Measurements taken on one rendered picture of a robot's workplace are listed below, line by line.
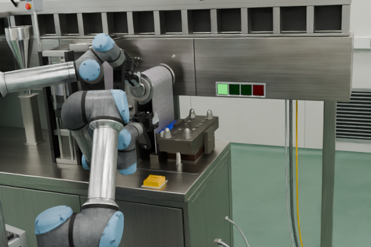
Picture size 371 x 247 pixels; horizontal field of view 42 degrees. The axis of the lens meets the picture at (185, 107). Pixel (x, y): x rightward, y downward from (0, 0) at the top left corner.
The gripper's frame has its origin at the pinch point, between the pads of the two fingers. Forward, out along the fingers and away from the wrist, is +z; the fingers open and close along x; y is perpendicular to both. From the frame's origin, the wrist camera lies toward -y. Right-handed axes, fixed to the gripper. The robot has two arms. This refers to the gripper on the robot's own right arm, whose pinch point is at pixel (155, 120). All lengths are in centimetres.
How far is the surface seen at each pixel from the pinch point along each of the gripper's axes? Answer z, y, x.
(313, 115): 263, -70, -43
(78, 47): -5.2, 34.9, 34.4
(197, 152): 3.9, -15.6, -18.8
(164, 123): 9.5, -4.1, -0.3
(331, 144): 46, -22, -75
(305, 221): 124, -110, -53
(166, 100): 13.3, 6.6, -0.3
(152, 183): -29.5, -17.5, -10.5
